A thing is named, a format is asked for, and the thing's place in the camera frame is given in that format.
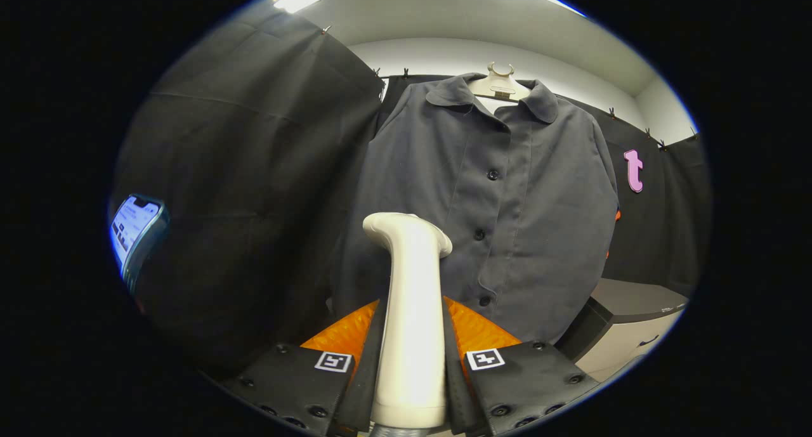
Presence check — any smartphone with lit screen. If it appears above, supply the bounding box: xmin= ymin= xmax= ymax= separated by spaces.
xmin=109 ymin=194 xmax=170 ymax=295

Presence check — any small ceiling light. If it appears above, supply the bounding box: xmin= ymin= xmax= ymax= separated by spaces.
xmin=273 ymin=0 xmax=322 ymax=15

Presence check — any grey cabinet with drawers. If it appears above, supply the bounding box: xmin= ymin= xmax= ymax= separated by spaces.
xmin=555 ymin=278 xmax=690 ymax=382

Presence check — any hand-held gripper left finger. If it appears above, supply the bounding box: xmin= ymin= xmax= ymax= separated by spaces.
xmin=219 ymin=297 xmax=388 ymax=436

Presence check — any cream clothes hanger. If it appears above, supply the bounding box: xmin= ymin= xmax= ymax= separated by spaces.
xmin=468 ymin=62 xmax=532 ymax=101

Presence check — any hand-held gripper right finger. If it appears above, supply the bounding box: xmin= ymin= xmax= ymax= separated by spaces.
xmin=443 ymin=296 xmax=600 ymax=436

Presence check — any grey button shirt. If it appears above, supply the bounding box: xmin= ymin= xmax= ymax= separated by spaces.
xmin=330 ymin=74 xmax=620 ymax=344

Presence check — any white garment steamer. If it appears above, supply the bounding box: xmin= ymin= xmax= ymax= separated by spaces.
xmin=362 ymin=212 xmax=453 ymax=430

